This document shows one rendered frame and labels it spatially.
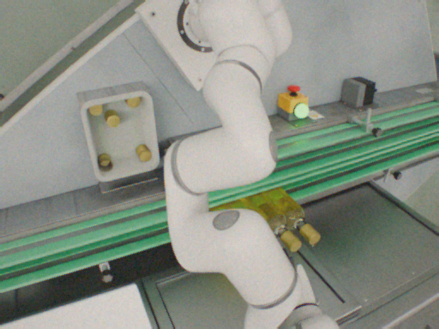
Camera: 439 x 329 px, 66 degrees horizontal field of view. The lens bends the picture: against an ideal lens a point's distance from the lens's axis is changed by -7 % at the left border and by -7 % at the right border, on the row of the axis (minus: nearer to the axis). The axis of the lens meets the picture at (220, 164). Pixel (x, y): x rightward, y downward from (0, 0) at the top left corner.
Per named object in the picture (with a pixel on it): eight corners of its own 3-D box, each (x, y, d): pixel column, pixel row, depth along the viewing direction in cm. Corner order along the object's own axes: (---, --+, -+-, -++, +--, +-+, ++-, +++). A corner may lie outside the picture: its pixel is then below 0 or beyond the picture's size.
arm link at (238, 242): (313, 219, 57) (237, 227, 65) (255, 106, 48) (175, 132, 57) (285, 307, 45) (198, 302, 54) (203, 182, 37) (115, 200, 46)
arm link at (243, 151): (184, 76, 55) (142, 137, 46) (260, 44, 47) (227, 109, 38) (231, 140, 62) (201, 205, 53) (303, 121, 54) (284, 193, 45)
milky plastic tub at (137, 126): (93, 168, 98) (97, 184, 92) (75, 92, 87) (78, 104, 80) (152, 154, 104) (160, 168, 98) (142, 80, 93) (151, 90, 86)
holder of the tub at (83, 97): (97, 183, 102) (101, 198, 96) (76, 92, 87) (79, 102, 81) (153, 169, 108) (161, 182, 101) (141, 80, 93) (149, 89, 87)
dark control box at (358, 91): (339, 99, 127) (356, 107, 120) (343, 78, 123) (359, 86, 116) (357, 96, 130) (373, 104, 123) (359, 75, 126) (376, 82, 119)
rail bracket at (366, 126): (344, 122, 115) (374, 139, 105) (347, 101, 111) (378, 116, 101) (352, 119, 116) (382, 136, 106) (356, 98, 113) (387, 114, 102)
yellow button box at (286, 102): (276, 113, 117) (289, 121, 112) (277, 91, 113) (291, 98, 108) (293, 109, 120) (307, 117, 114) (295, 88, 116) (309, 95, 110)
